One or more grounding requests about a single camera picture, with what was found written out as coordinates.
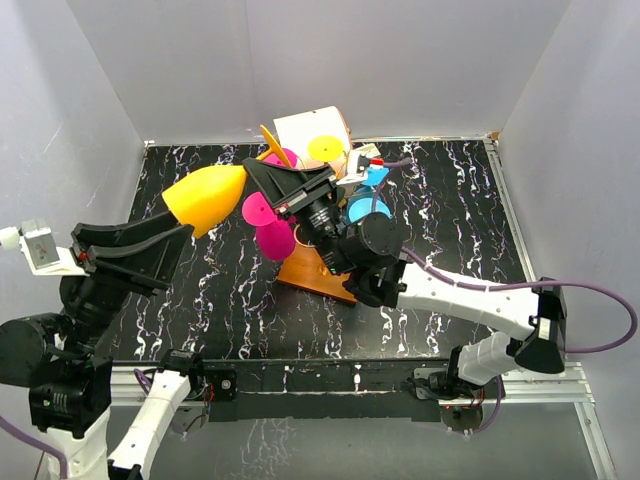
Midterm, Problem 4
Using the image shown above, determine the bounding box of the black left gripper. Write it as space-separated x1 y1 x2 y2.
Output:
63 206 192 354

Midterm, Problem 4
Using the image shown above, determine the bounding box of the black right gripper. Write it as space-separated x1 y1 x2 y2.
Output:
245 160 353 277

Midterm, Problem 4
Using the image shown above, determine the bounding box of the pink wine glass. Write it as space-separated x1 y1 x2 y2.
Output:
241 192 296 262
262 148 302 171

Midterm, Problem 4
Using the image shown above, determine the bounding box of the orange wine glass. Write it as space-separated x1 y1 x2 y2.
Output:
160 124 296 240
307 135 347 163

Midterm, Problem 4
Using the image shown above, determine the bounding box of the blue wine glass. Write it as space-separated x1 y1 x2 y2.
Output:
359 165 390 187
346 196 392 223

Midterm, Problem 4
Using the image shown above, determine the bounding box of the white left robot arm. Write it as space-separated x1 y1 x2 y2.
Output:
1 212 207 479

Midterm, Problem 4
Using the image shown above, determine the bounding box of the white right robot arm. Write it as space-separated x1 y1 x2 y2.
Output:
242 153 566 400

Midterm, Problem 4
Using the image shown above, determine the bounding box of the white cylindrical container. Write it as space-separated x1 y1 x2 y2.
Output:
274 106 352 168

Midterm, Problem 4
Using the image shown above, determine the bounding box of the small white tag box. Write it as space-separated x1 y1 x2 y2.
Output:
354 143 380 158

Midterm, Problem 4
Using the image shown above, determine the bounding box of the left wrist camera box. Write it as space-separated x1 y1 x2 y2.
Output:
1 219 88 277

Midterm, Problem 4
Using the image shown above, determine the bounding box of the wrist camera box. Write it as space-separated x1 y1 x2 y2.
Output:
337 150 385 187
1 219 88 277

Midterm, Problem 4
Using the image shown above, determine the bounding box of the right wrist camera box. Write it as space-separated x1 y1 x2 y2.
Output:
337 150 385 187

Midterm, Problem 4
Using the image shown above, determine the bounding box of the gold wire wine glass rack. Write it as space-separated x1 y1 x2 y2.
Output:
277 243 357 305

